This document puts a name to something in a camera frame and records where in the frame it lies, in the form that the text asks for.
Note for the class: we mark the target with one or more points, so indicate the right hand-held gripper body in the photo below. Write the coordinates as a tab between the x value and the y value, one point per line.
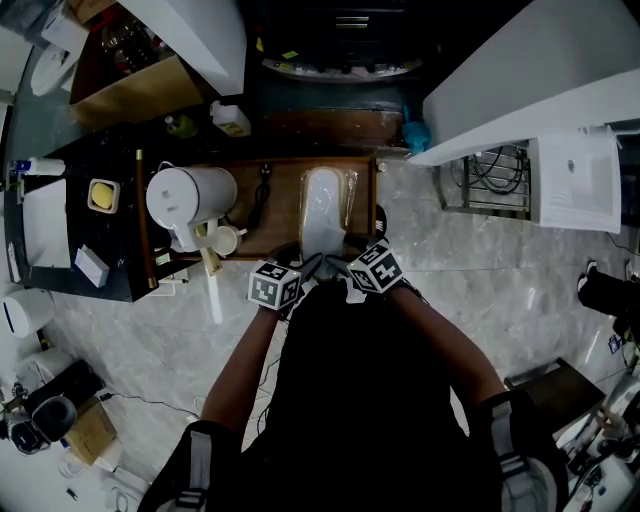
377	267

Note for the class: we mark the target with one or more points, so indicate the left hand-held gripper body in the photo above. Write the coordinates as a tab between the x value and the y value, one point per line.
270	287

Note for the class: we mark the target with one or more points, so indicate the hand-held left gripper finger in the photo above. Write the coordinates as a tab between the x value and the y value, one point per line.
312	266

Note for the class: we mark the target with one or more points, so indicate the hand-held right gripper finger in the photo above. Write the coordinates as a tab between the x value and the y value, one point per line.
338	264

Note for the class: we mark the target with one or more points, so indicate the white slippers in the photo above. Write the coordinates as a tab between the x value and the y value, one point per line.
322	215

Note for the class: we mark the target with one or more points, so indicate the person's right forearm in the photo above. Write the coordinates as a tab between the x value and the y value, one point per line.
440	340

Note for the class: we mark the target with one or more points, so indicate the person's left forearm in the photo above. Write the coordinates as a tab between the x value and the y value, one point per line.
240	365

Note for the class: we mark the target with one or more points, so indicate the black shoe with white stripes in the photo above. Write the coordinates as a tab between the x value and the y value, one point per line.
381	219

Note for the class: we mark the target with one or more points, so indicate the white cup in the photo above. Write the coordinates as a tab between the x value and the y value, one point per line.
227	240

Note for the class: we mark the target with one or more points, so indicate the light wooden stick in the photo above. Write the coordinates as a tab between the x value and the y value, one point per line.
210	255

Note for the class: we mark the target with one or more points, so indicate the wooden tray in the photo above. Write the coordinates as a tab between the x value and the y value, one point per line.
280	200

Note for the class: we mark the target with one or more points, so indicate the white electric kettle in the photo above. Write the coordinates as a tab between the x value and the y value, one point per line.
187	197

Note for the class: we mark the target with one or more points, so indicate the person's black clothing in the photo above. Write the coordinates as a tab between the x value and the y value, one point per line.
365	400

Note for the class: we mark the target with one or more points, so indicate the blue plastic bag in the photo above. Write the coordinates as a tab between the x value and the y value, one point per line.
416	135

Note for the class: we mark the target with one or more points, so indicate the black table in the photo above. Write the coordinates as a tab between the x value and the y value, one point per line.
115	235

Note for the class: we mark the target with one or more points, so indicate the white plastic jug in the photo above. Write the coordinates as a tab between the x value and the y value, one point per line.
231	120

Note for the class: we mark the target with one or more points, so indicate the small white box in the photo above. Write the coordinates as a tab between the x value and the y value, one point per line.
91	266

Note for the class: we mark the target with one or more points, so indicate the green bottle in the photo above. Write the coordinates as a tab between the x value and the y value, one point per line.
181	127

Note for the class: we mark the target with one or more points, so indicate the yellow sponge in beige holder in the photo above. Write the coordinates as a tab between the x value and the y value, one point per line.
103	196

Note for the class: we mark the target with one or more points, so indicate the dark wooden stool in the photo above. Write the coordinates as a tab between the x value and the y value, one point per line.
560	395

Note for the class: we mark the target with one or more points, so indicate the dark appliance with round rim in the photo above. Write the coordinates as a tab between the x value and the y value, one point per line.
345	40

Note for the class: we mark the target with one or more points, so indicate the small brown cardboard box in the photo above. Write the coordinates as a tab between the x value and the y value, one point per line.
90	432

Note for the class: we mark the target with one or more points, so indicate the white flat board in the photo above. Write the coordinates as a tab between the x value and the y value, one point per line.
46	225

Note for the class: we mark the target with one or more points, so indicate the white counter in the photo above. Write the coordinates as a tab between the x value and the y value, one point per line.
525	85

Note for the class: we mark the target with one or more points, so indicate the open cardboard box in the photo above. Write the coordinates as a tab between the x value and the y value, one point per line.
135	92

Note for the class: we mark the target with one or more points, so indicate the white round dispenser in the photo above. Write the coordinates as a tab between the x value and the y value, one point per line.
27	312

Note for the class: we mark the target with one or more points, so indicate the white cabinet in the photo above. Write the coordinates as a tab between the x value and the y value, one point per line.
200	40

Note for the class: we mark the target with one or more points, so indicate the white spray bottle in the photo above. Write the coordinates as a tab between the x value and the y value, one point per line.
42	166

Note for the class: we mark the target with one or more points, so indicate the white round container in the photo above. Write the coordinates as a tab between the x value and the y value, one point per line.
52	70

